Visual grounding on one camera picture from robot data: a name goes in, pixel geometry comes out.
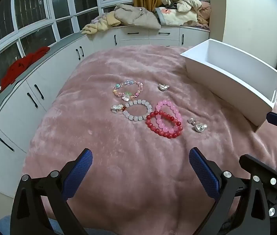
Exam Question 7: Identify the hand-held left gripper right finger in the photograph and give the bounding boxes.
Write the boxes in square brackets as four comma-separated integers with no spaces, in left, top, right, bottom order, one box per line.
[189,147,272,235]

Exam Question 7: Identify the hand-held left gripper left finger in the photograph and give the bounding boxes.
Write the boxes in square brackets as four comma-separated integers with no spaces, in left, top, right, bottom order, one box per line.
[11,148,93,235]

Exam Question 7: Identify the white storage box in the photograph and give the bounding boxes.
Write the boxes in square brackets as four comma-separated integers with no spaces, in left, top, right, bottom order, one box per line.
[179,38,277,133]

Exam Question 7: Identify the red bead bracelet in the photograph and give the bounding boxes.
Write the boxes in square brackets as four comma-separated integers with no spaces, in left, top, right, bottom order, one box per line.
[146,111,183,139]

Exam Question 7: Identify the white bead bracelet silver charm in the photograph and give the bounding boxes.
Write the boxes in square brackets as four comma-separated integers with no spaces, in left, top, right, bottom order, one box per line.
[111,100,153,122]

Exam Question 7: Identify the pink bead bracelet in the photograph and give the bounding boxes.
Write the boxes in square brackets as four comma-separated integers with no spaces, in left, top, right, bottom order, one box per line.
[155,99,184,134]

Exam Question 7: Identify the colourful bead bracelet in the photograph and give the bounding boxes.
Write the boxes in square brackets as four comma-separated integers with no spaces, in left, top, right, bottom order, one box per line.
[112,80,144,102]

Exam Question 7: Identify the pink plush blanket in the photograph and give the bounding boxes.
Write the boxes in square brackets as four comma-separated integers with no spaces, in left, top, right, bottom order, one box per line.
[22,44,277,229]

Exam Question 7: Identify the person's blue jeans leg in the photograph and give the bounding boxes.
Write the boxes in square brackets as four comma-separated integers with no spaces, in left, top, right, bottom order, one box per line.
[0,214,63,235]

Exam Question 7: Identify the white curved cabinets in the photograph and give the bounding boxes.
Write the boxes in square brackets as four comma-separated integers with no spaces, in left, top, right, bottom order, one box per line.
[0,26,211,199]

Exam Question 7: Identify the red cloth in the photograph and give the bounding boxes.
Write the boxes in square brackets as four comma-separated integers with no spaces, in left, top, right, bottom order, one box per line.
[0,46,51,91]

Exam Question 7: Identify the pink cloth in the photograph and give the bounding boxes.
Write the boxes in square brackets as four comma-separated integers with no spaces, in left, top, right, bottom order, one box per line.
[197,1,212,26]

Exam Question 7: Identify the yellow towel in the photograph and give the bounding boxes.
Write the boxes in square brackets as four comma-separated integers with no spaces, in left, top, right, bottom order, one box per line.
[81,12,122,36]

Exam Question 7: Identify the floral blanket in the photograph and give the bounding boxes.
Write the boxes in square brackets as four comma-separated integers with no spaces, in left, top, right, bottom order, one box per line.
[154,7,200,27]

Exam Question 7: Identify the cream jacket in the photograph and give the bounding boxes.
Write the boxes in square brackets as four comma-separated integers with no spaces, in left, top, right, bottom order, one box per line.
[162,0,203,13]

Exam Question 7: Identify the beige jacket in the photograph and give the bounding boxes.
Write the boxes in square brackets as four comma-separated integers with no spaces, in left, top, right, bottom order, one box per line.
[114,4,162,30]

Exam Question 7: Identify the white framed window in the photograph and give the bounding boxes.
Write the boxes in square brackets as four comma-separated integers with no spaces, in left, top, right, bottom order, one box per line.
[0,0,134,96]

